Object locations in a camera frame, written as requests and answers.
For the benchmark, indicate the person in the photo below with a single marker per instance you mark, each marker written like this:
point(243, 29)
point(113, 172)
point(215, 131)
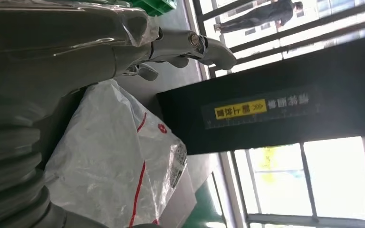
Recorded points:
point(261, 14)

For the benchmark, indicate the black inbound scanner machine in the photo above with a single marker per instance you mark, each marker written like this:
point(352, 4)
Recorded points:
point(295, 126)

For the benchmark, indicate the grey window frame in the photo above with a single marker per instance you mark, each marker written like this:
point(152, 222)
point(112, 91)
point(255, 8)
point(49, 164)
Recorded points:
point(308, 185)

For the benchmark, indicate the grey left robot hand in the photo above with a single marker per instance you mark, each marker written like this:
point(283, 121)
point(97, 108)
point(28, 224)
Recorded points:
point(59, 47)

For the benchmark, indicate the black yellow ruler label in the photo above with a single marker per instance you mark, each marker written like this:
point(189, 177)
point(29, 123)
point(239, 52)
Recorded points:
point(258, 108)

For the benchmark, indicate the green plastic crate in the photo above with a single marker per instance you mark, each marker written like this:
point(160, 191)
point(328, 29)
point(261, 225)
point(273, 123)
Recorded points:
point(155, 5)

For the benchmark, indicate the green conveyor belt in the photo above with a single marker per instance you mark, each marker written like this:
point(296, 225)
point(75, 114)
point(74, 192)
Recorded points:
point(206, 207)

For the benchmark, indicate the white plastic mailer package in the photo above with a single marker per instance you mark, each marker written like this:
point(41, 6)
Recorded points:
point(107, 163)

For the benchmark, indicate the black window railing bars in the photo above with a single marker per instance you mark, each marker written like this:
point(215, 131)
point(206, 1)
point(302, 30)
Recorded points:
point(295, 30)

